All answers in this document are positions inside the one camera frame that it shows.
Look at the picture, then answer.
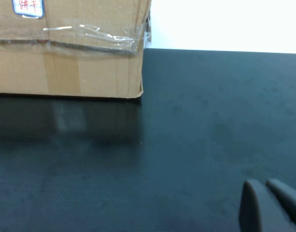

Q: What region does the taped cardboard box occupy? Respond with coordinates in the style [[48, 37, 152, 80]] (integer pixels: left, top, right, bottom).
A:
[[0, 0, 153, 99]]

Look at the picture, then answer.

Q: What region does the clear packing tape strip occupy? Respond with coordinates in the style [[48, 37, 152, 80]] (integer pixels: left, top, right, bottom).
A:
[[0, 23, 153, 56]]

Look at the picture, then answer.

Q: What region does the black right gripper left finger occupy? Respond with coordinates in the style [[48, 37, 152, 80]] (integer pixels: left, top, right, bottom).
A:
[[238, 179, 296, 232]]

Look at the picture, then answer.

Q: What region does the white label with red writing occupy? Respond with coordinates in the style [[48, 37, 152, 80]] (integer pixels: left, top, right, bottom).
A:
[[12, 0, 45, 19]]

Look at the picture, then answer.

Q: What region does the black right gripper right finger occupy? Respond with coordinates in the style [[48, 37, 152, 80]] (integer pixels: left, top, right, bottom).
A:
[[266, 178, 296, 231]]

